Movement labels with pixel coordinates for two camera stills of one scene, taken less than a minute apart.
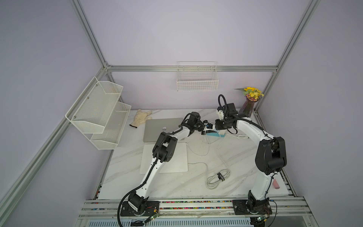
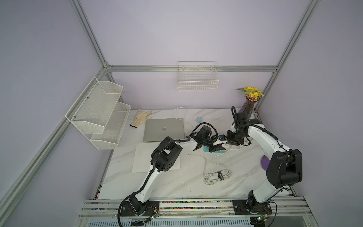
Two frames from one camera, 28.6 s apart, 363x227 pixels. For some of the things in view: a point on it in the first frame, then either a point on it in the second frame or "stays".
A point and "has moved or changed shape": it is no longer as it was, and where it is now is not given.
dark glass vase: x=247 y=107 stays
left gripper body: x=199 y=126 -> x=206 y=142
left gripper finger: x=209 y=125 -> x=212 y=139
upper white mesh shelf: x=92 y=110 stays
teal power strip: x=215 y=134 has moved or changed shape
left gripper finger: x=203 y=132 -> x=217 y=147
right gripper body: x=222 y=124 -> x=235 y=138
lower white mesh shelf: x=108 y=140 stays
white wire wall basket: x=197 y=76 stays
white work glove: x=140 y=117 stays
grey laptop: x=152 y=128 stays
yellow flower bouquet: x=251 y=93 stays
